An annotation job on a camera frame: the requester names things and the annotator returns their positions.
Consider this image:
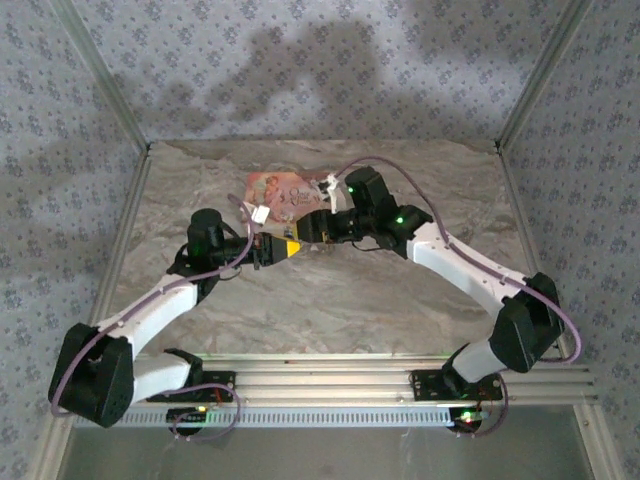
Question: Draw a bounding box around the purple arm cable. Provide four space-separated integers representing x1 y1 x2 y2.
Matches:
334 156 584 364
49 192 259 419

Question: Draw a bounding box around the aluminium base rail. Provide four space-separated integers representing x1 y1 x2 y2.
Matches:
134 352 599 407

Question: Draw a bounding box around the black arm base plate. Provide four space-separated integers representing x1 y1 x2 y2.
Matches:
147 369 237 404
409 368 504 402

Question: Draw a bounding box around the aluminium side frame rail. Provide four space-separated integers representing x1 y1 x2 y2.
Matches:
494 142 631 480
29 144 154 480

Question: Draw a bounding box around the white slotted cable duct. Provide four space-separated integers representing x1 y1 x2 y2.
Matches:
74 403 484 430

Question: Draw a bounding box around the aluminium frame post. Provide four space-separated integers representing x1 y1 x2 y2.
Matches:
49 0 154 151
495 0 595 151

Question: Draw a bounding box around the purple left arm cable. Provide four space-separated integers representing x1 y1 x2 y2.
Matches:
49 192 259 419

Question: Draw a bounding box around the grey metal sheet panel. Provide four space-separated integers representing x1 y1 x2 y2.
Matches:
64 405 591 480

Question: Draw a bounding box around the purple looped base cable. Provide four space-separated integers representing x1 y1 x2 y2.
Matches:
169 383 242 444
454 374 510 440

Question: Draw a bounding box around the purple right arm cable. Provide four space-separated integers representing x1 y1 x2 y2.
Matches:
334 156 584 364

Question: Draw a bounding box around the small circuit board green light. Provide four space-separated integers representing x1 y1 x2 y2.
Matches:
167 407 211 426
447 407 489 431

